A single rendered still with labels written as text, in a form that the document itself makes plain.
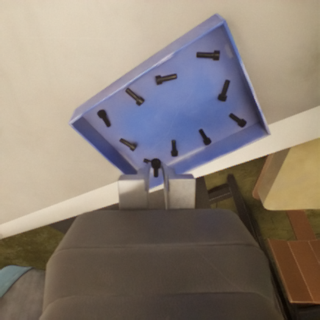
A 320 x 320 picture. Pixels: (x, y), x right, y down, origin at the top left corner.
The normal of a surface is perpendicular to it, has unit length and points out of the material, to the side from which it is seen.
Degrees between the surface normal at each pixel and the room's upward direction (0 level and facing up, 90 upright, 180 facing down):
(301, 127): 0
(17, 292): 92
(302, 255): 90
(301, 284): 90
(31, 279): 119
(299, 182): 0
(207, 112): 0
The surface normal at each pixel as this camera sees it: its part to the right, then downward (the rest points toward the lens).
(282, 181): 0.03, 0.67
